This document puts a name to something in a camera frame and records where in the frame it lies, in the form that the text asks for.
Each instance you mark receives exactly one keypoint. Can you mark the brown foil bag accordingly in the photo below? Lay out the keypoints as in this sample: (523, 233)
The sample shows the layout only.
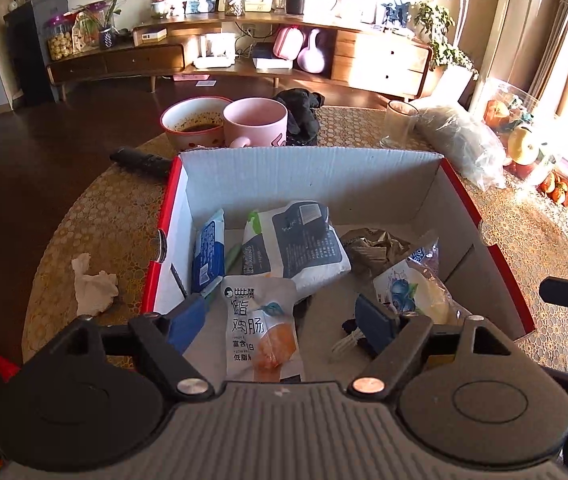
(374, 250)

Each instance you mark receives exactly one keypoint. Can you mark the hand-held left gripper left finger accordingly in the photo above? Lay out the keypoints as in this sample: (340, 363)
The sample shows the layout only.
(186, 320)

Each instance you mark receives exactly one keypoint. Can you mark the purple kettlebell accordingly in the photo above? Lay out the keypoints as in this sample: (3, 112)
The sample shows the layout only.
(314, 55)

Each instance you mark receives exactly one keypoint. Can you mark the black cloth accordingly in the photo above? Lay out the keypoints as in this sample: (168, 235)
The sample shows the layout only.
(301, 112)

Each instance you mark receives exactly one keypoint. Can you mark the blue snack packet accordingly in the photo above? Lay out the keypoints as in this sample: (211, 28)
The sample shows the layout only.
(208, 255)

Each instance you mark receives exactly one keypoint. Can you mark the blueberry bread packet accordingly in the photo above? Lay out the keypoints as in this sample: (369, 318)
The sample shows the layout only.
(414, 290)

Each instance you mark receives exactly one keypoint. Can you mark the red apple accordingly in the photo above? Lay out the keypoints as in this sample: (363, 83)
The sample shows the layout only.
(496, 114)

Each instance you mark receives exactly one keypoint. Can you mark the black side cabinet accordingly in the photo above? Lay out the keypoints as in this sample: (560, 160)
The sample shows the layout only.
(29, 60)

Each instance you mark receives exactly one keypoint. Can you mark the yellow apple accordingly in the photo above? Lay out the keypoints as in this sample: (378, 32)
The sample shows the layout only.
(523, 146)

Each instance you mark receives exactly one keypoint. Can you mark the small plant in dark pot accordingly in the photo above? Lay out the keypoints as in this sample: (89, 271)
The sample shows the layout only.
(106, 35)

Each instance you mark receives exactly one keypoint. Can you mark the standing air conditioner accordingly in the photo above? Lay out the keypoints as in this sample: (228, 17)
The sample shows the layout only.
(509, 20)

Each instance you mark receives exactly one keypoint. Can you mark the white orange sausage packet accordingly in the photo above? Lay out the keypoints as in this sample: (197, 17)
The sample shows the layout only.
(259, 330)

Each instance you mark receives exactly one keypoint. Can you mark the pile of mandarin oranges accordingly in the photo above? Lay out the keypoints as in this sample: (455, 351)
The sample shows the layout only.
(561, 194)

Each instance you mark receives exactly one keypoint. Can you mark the patterned desktop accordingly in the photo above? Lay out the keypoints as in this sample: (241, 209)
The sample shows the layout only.
(89, 210)

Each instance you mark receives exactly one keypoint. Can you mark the bag of apples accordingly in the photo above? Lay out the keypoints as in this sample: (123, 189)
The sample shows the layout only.
(514, 110)

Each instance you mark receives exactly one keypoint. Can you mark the white small box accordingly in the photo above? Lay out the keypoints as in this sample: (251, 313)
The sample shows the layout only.
(150, 35)

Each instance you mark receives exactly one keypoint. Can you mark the white red bowl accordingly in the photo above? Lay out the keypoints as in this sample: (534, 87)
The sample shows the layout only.
(189, 127)

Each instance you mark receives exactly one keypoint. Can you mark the red cardboard box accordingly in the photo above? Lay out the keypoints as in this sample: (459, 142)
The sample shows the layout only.
(314, 180)

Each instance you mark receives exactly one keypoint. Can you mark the wooden television cabinet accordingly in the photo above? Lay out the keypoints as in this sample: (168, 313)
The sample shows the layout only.
(139, 60)

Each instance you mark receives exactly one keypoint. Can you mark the black remote control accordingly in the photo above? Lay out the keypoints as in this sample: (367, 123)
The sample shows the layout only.
(139, 161)

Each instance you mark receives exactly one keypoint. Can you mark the white grey snack bag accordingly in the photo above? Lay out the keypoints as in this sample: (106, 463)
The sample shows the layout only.
(294, 245)

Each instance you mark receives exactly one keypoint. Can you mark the tall potted tree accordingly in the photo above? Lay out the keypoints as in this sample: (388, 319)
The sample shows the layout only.
(436, 20)

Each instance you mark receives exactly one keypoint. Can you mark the pink mug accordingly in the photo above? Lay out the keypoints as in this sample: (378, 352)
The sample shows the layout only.
(254, 122)

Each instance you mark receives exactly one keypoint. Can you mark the snack jar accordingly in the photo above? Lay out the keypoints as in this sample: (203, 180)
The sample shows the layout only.
(59, 40)

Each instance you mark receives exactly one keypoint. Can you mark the photo frame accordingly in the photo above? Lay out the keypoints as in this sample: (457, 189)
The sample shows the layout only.
(356, 2)

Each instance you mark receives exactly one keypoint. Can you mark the pink case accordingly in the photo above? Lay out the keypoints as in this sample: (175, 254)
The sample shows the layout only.
(288, 42)

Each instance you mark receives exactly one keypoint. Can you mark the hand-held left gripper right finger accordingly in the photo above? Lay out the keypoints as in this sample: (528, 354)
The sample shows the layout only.
(374, 325)

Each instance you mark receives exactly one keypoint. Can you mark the drinking glass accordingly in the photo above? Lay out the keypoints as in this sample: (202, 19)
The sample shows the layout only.
(398, 125)

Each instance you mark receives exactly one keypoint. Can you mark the clear plastic bag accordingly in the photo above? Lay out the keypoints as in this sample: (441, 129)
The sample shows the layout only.
(459, 145)

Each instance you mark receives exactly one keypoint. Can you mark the crumpled white tissue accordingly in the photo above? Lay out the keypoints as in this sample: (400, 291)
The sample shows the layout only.
(94, 285)

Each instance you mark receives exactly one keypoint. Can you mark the white router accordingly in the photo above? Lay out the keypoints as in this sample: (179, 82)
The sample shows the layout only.
(214, 52)

